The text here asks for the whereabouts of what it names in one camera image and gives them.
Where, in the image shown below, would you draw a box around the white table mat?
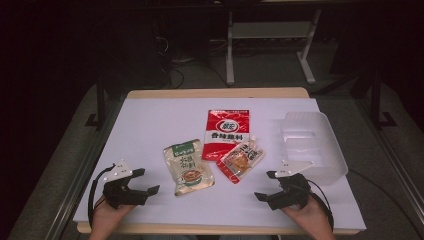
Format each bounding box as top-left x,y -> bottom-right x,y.
72,96 -> 368,232

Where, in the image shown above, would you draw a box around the white metal desk frame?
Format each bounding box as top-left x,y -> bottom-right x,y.
225,7 -> 323,86

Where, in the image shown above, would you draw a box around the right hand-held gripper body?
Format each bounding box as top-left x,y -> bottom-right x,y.
266,159 -> 315,211

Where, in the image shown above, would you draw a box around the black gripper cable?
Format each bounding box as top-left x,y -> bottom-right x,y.
86,165 -> 115,230
306,179 -> 335,232

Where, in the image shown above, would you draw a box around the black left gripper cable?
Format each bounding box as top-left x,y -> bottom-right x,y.
86,165 -> 115,230

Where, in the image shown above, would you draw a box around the green and beige sauce pouch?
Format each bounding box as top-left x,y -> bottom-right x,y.
162,138 -> 216,197

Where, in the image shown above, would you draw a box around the person's left hand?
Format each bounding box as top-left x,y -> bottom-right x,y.
91,195 -> 136,231

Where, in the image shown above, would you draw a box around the person's right hand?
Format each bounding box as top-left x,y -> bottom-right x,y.
283,194 -> 331,232

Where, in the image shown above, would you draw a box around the floor cables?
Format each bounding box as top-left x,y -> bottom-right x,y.
152,32 -> 232,90

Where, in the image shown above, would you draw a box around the aluminium rail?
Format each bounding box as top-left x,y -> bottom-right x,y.
352,95 -> 424,218
42,96 -> 125,240

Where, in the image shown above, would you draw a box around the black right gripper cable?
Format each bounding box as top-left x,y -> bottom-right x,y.
306,179 -> 335,232

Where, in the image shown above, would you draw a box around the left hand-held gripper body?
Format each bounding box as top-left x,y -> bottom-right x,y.
102,159 -> 150,210

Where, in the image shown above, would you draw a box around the small spouted sauce pouch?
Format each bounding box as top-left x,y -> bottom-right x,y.
216,134 -> 266,185

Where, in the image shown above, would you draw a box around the clear plastic container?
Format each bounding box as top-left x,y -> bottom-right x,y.
279,110 -> 350,186

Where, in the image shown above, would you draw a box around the red and white seasoning pouch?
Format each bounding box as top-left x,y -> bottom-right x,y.
201,108 -> 251,162

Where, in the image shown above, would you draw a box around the black metal stand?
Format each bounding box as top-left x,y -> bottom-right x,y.
84,75 -> 108,132
369,69 -> 398,130

